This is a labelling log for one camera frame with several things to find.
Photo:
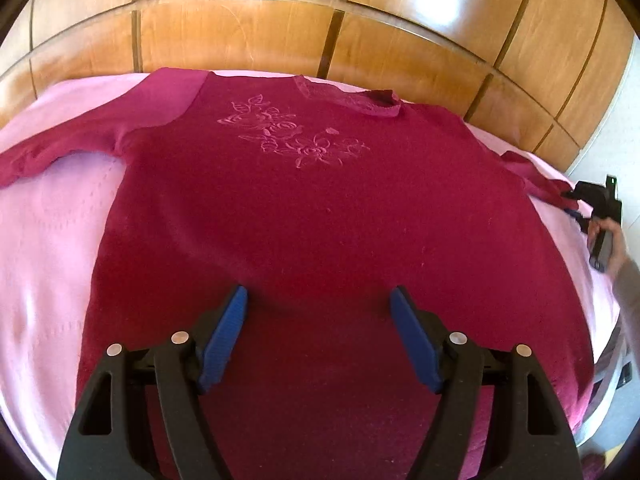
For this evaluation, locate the person's right forearm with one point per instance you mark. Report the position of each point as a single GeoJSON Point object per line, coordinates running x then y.
{"type": "Point", "coordinates": [627, 285]}

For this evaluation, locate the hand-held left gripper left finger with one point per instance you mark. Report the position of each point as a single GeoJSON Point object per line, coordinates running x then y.
{"type": "Point", "coordinates": [227, 325]}

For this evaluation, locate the person's right hand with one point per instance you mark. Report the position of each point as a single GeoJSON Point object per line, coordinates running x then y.
{"type": "Point", "coordinates": [616, 247]}

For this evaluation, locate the pink bed sheet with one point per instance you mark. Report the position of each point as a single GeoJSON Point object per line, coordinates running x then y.
{"type": "Point", "coordinates": [45, 260]}

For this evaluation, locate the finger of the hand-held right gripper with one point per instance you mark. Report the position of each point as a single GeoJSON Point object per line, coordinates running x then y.
{"type": "Point", "coordinates": [570, 193]}
{"type": "Point", "coordinates": [580, 221]}

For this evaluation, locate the crimson embroidered sweater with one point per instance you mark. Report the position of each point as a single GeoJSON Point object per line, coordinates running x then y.
{"type": "Point", "coordinates": [320, 220]}

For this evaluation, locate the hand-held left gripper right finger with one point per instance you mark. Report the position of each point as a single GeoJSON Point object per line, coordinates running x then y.
{"type": "Point", "coordinates": [412, 330]}

